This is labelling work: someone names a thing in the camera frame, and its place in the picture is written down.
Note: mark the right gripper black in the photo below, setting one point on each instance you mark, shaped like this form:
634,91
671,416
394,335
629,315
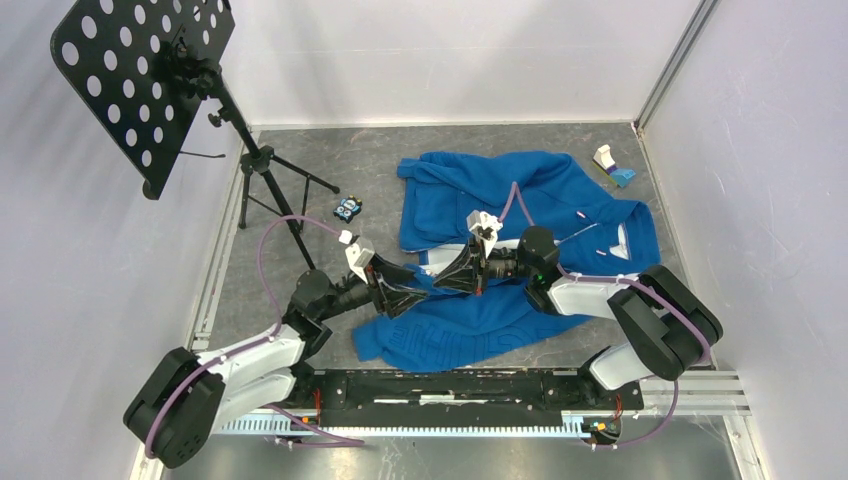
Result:
468,272

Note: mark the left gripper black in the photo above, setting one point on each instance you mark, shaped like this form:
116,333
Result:
383,294

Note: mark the blue zip-up jacket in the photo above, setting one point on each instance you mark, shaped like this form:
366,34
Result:
555,219

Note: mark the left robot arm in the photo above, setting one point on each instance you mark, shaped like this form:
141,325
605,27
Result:
189,396

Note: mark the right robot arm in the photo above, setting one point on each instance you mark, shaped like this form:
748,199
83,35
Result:
668,329

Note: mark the small blue toy robot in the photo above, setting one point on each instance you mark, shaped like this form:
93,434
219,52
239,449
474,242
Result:
348,208

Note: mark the white blue toy block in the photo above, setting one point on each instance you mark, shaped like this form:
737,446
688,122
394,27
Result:
604,160

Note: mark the black perforated music stand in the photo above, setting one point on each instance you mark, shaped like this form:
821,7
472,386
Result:
144,68

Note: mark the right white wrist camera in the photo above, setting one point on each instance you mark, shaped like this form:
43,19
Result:
484,228

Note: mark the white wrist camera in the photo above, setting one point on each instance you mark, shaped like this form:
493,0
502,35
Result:
359,252
484,228

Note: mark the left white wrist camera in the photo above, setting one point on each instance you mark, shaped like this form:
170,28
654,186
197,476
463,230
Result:
359,252

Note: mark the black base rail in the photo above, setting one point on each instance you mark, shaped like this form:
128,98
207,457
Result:
464,397

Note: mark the white toothed cable tray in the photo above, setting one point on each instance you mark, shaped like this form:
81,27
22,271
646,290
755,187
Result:
267,423

